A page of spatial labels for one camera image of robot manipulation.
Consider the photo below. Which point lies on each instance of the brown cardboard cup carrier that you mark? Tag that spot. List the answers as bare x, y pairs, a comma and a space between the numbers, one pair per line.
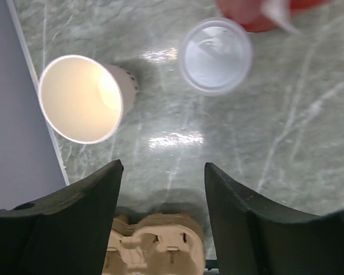
158, 244

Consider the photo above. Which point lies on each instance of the white paper coffee cup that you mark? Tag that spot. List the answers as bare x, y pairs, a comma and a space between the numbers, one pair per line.
83, 100

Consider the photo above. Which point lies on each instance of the red plastic cup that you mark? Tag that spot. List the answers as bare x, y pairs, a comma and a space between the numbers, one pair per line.
247, 13

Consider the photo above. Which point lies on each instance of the white paper-wrapped straw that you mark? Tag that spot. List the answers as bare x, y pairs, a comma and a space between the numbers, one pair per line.
278, 11

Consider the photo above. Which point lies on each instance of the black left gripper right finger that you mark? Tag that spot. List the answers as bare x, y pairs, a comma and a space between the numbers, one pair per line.
255, 235

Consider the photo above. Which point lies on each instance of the white plastic cup lid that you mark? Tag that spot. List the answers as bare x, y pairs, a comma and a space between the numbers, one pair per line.
215, 56

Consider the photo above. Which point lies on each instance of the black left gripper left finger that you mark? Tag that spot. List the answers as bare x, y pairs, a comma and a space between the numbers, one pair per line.
65, 232

